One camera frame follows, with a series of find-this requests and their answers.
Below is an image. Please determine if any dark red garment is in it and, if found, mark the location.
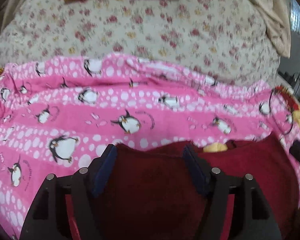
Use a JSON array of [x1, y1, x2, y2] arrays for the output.
[[65, 132, 300, 240]]

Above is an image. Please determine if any red yellow blanket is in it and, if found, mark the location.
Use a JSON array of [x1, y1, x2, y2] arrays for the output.
[[275, 85, 300, 127]]

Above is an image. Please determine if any black hair band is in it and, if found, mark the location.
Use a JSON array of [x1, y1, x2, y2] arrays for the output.
[[268, 88, 294, 136]]

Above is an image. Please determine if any pink penguin blanket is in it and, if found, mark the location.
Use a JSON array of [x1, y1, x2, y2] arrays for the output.
[[0, 53, 300, 239]]

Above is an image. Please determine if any floral cream bedsheet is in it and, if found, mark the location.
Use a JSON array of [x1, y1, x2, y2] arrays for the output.
[[0, 0, 280, 86]]

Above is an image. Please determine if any beige curtain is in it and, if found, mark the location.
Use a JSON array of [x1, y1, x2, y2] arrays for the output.
[[249, 0, 292, 58]]

